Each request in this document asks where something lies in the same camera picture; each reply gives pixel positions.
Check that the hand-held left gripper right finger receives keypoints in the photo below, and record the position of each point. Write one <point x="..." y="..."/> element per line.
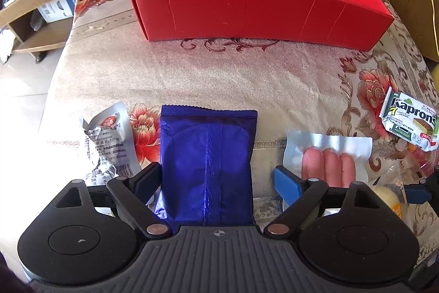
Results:
<point x="288" y="183"/>

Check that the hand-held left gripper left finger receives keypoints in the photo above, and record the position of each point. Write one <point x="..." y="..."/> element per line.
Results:
<point x="147" y="183"/>

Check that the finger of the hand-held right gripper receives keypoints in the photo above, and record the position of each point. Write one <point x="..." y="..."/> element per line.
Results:
<point x="416" y="195"/>

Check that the clear round bun packet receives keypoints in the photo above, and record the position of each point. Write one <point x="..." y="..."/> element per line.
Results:
<point x="387" y="197"/>

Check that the blue snack packet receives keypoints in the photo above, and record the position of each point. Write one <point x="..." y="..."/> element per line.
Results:
<point x="205" y="159"/>

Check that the green white wafer packet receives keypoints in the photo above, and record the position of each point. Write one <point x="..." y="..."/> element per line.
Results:
<point x="408" y="118"/>

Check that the white silver snack packet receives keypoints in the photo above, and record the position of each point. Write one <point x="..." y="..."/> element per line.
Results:
<point x="109" y="148"/>

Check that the clear sausage packet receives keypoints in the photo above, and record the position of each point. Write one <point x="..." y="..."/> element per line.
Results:
<point x="343" y="162"/>

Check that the blue white carton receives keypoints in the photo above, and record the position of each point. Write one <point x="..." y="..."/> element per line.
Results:
<point x="55" y="8"/>

